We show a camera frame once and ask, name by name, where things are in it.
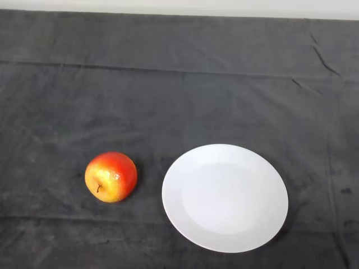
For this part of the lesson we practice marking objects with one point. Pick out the red and yellow apple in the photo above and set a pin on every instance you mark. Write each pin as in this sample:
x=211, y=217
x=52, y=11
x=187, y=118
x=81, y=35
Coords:
x=112, y=176

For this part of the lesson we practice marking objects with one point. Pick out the round white plate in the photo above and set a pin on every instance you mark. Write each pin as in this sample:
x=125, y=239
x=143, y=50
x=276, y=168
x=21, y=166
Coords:
x=224, y=199

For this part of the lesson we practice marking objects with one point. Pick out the black cloth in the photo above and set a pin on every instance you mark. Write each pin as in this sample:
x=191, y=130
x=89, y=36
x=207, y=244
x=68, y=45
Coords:
x=168, y=98

